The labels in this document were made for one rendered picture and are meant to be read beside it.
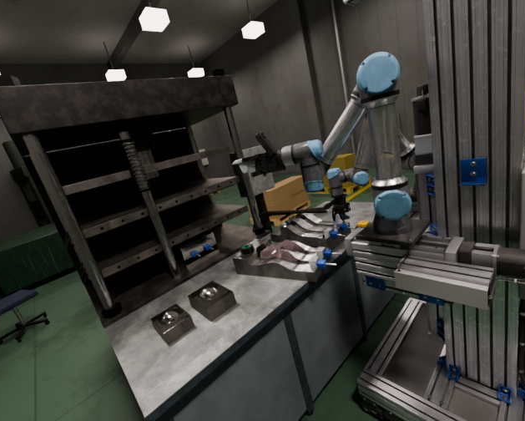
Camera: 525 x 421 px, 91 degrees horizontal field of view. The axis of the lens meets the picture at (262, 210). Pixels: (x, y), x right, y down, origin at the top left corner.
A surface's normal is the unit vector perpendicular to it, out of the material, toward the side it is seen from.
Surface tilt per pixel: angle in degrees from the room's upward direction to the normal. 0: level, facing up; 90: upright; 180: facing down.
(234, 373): 90
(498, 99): 90
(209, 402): 90
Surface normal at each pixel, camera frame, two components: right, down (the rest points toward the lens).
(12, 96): 0.65, 0.05
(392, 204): -0.32, 0.45
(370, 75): -0.37, 0.21
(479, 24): -0.71, 0.35
